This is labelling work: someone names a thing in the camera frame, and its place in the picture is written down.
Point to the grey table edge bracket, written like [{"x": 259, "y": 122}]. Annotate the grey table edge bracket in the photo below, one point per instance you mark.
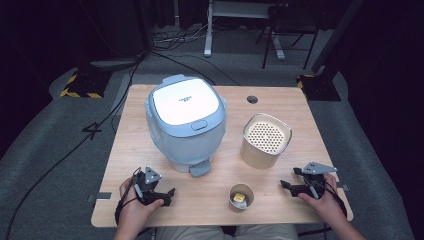
[
  {"x": 343, "y": 187},
  {"x": 101, "y": 196}
]

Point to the person's beige pants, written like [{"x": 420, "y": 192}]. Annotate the person's beige pants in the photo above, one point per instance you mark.
[{"x": 200, "y": 233}]

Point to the slanted metal stand pole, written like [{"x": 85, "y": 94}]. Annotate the slanted metal stand pole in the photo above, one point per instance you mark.
[{"x": 336, "y": 33}]

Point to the light blue lidded appliance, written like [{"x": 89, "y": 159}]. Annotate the light blue lidded appliance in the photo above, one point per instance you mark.
[{"x": 186, "y": 133}]

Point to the beige perforated basket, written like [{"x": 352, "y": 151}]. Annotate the beige perforated basket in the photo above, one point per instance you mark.
[{"x": 258, "y": 156}]

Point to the brown paper cup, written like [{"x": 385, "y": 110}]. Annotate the brown paper cup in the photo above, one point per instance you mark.
[{"x": 233, "y": 205}]

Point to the white desk frame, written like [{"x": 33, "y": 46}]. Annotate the white desk frame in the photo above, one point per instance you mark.
[{"x": 208, "y": 40}]

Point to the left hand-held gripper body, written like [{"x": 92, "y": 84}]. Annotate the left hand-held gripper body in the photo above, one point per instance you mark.
[{"x": 150, "y": 190}]

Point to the person's right hand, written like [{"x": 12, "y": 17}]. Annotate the person's right hand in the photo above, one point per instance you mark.
[{"x": 330, "y": 206}]

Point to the black chair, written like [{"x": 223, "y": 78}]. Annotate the black chair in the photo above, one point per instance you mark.
[{"x": 286, "y": 23}]

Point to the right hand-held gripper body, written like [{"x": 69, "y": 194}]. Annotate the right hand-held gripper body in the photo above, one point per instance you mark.
[{"x": 315, "y": 168}]

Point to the small tea bag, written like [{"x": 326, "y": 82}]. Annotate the small tea bag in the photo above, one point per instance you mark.
[{"x": 239, "y": 198}]

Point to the black yellow striped stand base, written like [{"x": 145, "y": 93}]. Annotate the black yellow striped stand base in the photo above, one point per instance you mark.
[
  {"x": 320, "y": 88},
  {"x": 85, "y": 85}
]

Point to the person's left hand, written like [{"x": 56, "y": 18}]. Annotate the person's left hand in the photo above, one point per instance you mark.
[{"x": 133, "y": 213}]

